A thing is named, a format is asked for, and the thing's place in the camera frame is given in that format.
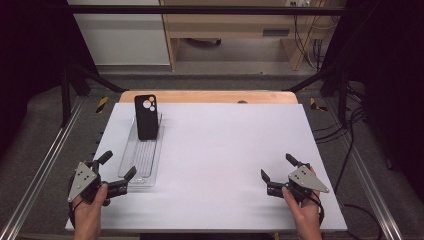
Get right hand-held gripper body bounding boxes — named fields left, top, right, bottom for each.
left=266, top=164, right=331, bottom=204

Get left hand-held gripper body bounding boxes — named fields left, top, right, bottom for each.
left=67, top=160, right=130, bottom=204

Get clear plastic rack tray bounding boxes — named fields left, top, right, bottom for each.
left=117, top=112, right=166, bottom=188

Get black phone case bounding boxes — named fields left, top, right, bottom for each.
left=134, top=94, right=160, bottom=141

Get person's right hand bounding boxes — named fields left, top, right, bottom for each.
left=281, top=185, right=324, bottom=240

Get person's left hand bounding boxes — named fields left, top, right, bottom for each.
left=72, top=183, right=110, bottom=240

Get yellow black tape strip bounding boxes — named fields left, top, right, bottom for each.
left=309, top=97, right=329, bottom=113
left=95, top=96, right=110, bottom=115

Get white table cover board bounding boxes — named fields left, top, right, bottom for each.
left=64, top=102, right=348, bottom=233

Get white partition panel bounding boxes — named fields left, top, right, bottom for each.
left=66, top=0, right=171, bottom=66

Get black curtain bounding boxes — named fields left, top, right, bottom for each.
left=0, top=0, right=98, bottom=163
left=328, top=0, right=424, bottom=196

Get light wooden desk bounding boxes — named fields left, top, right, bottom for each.
left=159, top=0, right=348, bottom=72

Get white power strip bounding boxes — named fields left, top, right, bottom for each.
left=285, top=0, right=313, bottom=8

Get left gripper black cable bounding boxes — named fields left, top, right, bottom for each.
left=67, top=178, right=84, bottom=232

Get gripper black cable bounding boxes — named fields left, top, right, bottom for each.
left=67, top=178, right=84, bottom=232
left=310, top=193, right=326, bottom=226

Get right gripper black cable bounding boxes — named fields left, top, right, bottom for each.
left=310, top=193, right=326, bottom=226

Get aluminium floor rail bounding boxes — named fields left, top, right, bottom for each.
left=0, top=96, right=85, bottom=240
left=323, top=99, right=405, bottom=240

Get black floor cables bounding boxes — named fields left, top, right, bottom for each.
left=312, top=84, right=368, bottom=188

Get looped black floor cable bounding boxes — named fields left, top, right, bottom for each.
left=342, top=203, right=385, bottom=240

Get black frame strut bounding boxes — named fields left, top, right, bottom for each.
left=60, top=62, right=128, bottom=128
left=282, top=64, right=352, bottom=125

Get bundle of desk cables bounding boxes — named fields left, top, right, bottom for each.
left=292, top=13, right=338, bottom=72

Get black horizontal frame bar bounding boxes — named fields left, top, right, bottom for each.
left=64, top=4, right=348, bottom=16

